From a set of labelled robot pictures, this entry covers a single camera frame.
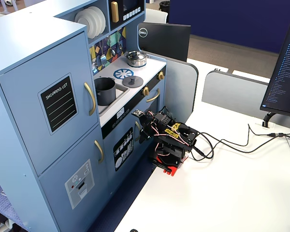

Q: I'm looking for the white plate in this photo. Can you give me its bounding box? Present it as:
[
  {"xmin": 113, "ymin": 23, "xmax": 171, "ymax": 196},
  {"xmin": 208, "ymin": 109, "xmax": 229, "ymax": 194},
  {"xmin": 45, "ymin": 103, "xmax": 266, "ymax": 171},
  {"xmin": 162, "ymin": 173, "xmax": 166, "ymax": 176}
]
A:
[
  {"xmin": 74, "ymin": 9, "xmax": 95, "ymax": 39},
  {"xmin": 83, "ymin": 7, "xmax": 102, "ymax": 37},
  {"xmin": 88, "ymin": 5, "xmax": 107, "ymax": 34}
]

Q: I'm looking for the white chair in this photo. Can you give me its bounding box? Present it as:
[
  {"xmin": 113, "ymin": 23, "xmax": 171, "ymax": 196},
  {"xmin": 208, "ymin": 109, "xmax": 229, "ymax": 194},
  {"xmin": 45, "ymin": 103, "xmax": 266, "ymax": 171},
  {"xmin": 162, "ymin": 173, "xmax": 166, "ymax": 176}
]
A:
[{"xmin": 144, "ymin": 8, "xmax": 169, "ymax": 25}]

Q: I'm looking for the gray plastic pot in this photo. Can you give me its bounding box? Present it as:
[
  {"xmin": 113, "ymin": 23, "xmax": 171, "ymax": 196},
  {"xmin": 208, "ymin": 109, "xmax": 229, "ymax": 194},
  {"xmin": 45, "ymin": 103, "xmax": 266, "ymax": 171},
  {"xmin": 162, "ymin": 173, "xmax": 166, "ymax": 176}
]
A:
[{"xmin": 94, "ymin": 77, "xmax": 117, "ymax": 106}]

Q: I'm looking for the gold freezer door handle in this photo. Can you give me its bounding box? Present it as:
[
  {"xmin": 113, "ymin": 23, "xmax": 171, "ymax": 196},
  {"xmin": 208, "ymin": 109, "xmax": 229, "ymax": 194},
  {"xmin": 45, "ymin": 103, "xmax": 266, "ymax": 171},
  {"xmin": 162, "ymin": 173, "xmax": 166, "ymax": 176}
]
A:
[{"xmin": 94, "ymin": 140, "xmax": 104, "ymax": 164}]

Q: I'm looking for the gold microwave handle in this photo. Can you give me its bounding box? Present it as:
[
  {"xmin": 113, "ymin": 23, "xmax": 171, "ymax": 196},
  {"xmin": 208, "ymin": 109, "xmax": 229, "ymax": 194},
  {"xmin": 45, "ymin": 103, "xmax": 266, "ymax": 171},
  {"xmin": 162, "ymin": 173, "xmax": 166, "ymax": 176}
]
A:
[{"xmin": 110, "ymin": 1, "xmax": 120, "ymax": 24}]

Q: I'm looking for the gray round lid with knob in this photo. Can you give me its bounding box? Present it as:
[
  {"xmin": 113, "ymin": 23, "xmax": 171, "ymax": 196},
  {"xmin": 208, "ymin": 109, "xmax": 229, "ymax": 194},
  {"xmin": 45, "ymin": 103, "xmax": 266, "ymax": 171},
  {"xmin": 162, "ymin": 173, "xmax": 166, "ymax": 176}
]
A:
[{"xmin": 122, "ymin": 75, "xmax": 144, "ymax": 88}]

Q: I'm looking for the looped black cable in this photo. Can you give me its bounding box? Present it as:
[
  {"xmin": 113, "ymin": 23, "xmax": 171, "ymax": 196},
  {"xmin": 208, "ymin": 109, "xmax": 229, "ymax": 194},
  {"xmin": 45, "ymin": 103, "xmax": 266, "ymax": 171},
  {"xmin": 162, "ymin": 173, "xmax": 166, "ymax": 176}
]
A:
[{"xmin": 190, "ymin": 131, "xmax": 220, "ymax": 162}]

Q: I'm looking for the steel pot with lid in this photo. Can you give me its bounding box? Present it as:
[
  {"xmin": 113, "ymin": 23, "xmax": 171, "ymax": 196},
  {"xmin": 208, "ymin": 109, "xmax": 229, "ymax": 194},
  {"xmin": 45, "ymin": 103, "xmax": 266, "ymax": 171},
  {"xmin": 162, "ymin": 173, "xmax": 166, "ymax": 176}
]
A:
[{"xmin": 124, "ymin": 50, "xmax": 147, "ymax": 68}]

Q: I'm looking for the red robot base clamp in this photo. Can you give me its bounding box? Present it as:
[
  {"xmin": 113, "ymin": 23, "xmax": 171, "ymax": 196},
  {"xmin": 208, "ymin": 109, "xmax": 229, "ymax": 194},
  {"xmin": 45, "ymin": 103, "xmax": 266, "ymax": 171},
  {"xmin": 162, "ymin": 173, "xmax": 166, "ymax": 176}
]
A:
[{"xmin": 148, "ymin": 142, "xmax": 189, "ymax": 177}]

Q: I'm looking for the black trash bin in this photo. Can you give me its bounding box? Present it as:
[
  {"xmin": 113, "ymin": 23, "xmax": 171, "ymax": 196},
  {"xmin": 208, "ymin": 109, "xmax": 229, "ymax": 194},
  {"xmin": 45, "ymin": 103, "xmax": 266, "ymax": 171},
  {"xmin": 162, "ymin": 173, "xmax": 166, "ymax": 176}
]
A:
[{"xmin": 159, "ymin": 0, "xmax": 171, "ymax": 17}]

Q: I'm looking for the long black cable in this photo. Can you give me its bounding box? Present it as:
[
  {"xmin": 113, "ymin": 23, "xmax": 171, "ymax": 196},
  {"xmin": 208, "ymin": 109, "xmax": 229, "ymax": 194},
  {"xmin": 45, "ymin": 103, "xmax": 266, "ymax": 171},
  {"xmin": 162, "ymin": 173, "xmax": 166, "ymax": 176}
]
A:
[{"xmin": 195, "ymin": 123, "xmax": 290, "ymax": 154}]

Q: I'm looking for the black Dell monitor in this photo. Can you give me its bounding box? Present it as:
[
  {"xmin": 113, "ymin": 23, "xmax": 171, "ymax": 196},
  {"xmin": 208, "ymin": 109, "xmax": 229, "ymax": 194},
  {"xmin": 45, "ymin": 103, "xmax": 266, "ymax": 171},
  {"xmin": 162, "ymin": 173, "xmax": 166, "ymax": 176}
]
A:
[{"xmin": 137, "ymin": 22, "xmax": 191, "ymax": 63}]

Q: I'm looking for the gray desk divider panel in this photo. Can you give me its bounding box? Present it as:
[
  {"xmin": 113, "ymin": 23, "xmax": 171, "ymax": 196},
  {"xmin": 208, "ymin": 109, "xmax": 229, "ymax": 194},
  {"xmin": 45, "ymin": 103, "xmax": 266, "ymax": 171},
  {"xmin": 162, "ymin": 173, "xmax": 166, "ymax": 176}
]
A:
[
  {"xmin": 201, "ymin": 70, "xmax": 290, "ymax": 124},
  {"xmin": 163, "ymin": 58, "xmax": 200, "ymax": 117}
]

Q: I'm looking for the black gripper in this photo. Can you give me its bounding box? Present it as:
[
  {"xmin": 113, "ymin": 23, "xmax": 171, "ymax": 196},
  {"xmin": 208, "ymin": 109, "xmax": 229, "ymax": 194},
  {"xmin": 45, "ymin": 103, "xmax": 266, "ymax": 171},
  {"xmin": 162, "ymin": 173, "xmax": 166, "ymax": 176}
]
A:
[{"xmin": 139, "ymin": 113, "xmax": 161, "ymax": 145}]

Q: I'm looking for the steel hanging ladle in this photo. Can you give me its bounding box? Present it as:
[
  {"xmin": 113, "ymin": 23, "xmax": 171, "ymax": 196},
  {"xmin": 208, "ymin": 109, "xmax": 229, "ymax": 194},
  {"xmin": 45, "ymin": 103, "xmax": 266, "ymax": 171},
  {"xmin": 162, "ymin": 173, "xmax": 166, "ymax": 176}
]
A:
[{"xmin": 108, "ymin": 36, "xmax": 116, "ymax": 58}]

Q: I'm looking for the gray sink basin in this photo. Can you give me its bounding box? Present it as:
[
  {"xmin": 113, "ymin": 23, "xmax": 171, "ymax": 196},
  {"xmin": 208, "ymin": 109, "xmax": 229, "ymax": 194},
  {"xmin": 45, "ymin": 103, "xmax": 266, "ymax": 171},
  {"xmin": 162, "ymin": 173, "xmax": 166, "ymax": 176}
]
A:
[{"xmin": 94, "ymin": 83, "xmax": 130, "ymax": 116}]

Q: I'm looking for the black shopping list board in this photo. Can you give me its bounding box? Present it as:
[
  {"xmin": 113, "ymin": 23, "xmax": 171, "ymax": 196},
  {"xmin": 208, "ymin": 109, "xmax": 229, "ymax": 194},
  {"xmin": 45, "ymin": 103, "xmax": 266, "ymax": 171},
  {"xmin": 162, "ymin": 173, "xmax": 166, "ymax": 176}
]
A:
[{"xmin": 37, "ymin": 72, "xmax": 79, "ymax": 136}]

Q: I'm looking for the gold oven handle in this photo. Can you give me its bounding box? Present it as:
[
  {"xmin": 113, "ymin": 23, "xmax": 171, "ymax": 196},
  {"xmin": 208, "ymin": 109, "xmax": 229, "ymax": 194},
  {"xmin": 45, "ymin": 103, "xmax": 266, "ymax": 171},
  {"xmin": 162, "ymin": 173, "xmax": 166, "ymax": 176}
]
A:
[{"xmin": 146, "ymin": 87, "xmax": 161, "ymax": 103}]

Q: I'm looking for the gold dishwasher handle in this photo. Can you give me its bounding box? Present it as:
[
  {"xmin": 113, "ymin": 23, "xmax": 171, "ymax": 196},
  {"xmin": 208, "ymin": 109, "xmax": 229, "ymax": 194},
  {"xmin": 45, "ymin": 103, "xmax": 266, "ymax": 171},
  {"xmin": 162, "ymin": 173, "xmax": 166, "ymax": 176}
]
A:
[{"xmin": 134, "ymin": 120, "xmax": 142, "ymax": 142}]

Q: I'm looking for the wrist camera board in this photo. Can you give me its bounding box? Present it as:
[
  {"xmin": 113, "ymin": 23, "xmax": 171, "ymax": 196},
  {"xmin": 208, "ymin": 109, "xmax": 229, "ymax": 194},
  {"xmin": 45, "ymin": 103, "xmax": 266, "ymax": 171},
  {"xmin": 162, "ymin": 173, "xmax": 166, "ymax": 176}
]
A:
[{"xmin": 131, "ymin": 109, "xmax": 146, "ymax": 118}]

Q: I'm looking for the steel slotted turner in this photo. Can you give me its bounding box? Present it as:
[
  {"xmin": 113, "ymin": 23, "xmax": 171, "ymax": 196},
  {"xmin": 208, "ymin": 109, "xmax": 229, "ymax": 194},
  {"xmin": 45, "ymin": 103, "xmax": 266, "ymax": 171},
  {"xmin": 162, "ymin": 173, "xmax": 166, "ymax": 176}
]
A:
[{"xmin": 100, "ymin": 40, "xmax": 107, "ymax": 65}]

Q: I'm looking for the blue wooden toy kitchen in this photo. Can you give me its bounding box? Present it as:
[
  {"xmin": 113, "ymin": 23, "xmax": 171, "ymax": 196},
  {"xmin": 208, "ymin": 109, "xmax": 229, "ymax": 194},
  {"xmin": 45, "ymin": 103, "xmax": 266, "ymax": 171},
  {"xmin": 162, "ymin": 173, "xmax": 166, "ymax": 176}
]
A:
[{"xmin": 0, "ymin": 0, "xmax": 168, "ymax": 232}]

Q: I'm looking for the black monitor with lit screen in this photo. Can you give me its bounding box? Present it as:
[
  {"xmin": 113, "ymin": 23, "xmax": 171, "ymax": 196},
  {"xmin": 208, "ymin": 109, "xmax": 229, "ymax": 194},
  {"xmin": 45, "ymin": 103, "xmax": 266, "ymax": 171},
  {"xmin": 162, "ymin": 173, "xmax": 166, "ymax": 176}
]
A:
[{"xmin": 260, "ymin": 19, "xmax": 290, "ymax": 119}]

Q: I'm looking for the gold fridge door handle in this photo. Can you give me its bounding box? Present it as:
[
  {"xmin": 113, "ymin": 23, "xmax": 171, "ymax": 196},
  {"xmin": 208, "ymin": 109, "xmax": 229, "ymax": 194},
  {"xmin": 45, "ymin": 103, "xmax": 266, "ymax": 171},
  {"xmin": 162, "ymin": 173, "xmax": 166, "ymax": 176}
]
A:
[{"xmin": 84, "ymin": 82, "xmax": 97, "ymax": 116}]

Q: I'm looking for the steel perforated skimmer spoon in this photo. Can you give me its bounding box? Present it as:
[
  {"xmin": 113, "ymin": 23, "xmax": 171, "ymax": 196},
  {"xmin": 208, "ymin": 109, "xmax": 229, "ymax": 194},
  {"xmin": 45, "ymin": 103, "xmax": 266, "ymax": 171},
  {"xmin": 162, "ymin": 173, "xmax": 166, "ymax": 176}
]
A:
[{"xmin": 91, "ymin": 57, "xmax": 99, "ymax": 74}]

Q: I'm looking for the gray ice dispenser sticker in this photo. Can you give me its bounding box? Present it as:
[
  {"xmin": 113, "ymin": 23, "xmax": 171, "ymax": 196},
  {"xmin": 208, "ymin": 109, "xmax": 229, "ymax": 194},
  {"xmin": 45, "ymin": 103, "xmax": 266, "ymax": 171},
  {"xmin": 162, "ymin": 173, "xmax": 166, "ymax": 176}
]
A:
[{"xmin": 64, "ymin": 159, "xmax": 96, "ymax": 210}]

